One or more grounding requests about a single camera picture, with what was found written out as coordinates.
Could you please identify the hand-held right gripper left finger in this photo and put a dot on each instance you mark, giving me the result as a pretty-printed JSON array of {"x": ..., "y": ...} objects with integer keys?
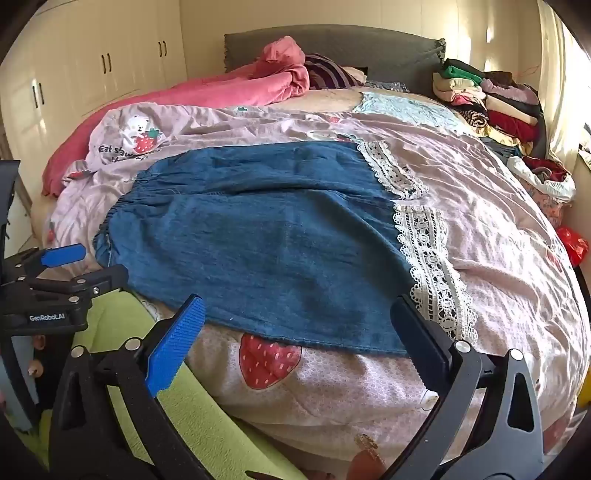
[{"x": 178, "y": 341}]

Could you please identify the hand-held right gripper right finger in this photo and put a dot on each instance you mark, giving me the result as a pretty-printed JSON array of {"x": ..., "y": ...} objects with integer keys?
[{"x": 415, "y": 337}]

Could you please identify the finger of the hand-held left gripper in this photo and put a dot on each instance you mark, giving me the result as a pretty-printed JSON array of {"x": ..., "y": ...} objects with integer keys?
[
  {"x": 62, "y": 254},
  {"x": 99, "y": 279}
]

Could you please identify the blue denim pants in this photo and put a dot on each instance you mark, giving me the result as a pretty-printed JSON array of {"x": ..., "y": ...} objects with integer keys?
[{"x": 277, "y": 240}]

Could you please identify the lime green cloth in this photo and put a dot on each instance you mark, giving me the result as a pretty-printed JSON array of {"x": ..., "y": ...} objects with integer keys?
[{"x": 203, "y": 415}]

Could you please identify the pink strawberry print duvet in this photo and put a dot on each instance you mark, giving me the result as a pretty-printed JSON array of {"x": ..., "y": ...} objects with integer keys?
[{"x": 498, "y": 240}]

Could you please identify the red plastic bag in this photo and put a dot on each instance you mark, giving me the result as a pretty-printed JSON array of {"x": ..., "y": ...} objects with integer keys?
[{"x": 573, "y": 244}]

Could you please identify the white wardrobe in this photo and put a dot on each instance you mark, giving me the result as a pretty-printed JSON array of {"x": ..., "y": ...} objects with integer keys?
[{"x": 83, "y": 69}]

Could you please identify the floral cloth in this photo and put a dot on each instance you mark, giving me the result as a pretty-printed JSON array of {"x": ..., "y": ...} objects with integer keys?
[{"x": 554, "y": 210}]

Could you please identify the heap of white red clothes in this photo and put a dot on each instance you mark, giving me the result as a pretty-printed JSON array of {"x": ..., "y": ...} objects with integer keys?
[{"x": 545, "y": 180}]

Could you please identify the pink blanket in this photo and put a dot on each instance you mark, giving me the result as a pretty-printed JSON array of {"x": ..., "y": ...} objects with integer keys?
[{"x": 240, "y": 90}]

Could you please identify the pile of folded clothes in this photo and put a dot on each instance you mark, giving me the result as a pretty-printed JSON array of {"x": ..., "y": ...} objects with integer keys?
[{"x": 494, "y": 104}]

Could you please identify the purple striped pillow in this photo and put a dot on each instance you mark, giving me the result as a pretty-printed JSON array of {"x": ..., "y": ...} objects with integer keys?
[{"x": 330, "y": 71}]

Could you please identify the grey bed headboard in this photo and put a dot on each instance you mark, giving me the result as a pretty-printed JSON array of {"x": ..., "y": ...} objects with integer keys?
[{"x": 360, "y": 46}]

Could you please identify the cream curtain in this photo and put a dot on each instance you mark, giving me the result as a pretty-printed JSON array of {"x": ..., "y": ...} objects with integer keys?
[{"x": 561, "y": 78}]

